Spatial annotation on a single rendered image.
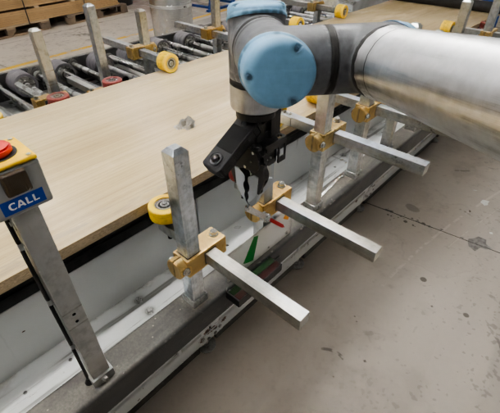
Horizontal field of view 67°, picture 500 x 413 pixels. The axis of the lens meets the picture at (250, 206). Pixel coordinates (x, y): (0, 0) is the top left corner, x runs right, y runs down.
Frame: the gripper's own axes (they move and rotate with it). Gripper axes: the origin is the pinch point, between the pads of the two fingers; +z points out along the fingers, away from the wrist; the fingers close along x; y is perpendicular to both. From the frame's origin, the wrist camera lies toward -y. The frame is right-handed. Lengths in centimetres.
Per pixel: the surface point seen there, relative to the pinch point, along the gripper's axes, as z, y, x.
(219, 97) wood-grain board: 8, 47, 59
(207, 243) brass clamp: 11.5, -6.5, 6.5
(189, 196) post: -4.0, -10.1, 6.1
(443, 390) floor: 98, 57, -49
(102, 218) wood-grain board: 7.8, -19.4, 27.4
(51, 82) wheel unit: 6, 10, 115
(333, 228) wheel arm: 11.9, 17.5, -11.2
